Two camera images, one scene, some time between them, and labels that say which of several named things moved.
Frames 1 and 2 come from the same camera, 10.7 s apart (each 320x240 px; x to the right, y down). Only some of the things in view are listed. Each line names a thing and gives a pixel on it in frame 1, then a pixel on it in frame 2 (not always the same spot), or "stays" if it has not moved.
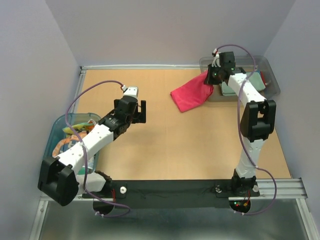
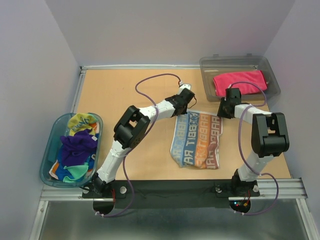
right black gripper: (208, 80) → (220, 113)
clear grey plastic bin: (250, 63) stays
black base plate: (170, 194) stays
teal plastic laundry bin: (67, 130) stays
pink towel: (192, 93) → (221, 83)
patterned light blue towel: (69, 142) → (196, 141)
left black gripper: (141, 115) → (184, 111)
